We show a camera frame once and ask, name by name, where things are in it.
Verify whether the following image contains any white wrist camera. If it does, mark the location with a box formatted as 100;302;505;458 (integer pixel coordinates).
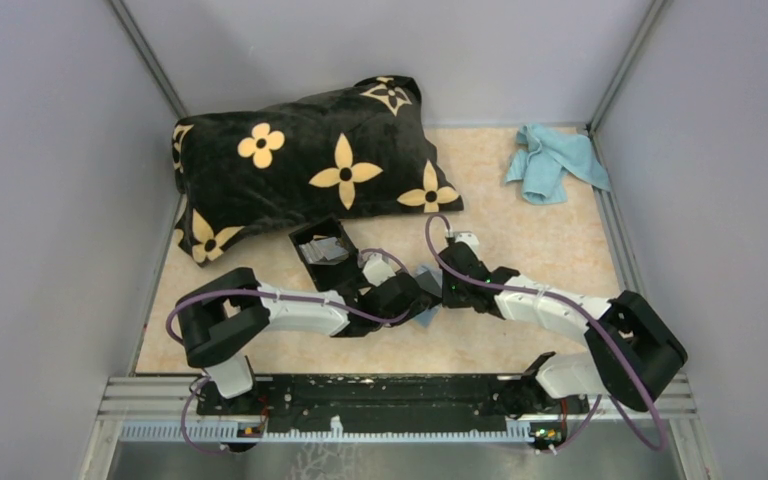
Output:
449;231;480;251
361;253;396;286

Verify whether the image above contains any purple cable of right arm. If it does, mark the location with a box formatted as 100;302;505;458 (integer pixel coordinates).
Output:
423;213;670;455

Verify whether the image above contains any aluminium frame rail front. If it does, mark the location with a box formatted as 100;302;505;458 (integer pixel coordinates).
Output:
95;372;698;445

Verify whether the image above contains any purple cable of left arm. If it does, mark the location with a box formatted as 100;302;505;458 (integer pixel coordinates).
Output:
165;248;418;457

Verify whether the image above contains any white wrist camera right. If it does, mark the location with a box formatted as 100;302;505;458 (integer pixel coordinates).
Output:
449;231;480;251

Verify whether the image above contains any black card holder box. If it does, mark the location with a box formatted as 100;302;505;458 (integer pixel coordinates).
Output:
289;216;368;291

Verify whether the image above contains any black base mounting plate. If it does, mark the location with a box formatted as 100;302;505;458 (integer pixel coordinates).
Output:
196;374;589;434

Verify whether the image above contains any stack of cards in holder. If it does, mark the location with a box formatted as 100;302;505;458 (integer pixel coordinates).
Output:
299;237;350;265

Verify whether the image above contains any light blue towel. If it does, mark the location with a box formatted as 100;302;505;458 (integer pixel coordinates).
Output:
504;124;611;205

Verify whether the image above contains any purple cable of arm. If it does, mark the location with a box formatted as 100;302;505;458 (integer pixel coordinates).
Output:
165;248;418;457
423;213;670;455

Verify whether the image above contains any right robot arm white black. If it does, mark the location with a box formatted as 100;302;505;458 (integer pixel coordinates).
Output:
435;232;688;412

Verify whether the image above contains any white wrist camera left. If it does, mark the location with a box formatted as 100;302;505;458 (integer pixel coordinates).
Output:
361;253;396;286

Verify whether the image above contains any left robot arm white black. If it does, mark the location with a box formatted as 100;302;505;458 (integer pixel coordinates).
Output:
165;267;442;414

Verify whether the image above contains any black pillow with cream flowers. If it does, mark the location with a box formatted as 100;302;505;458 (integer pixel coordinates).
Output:
171;75;464;266

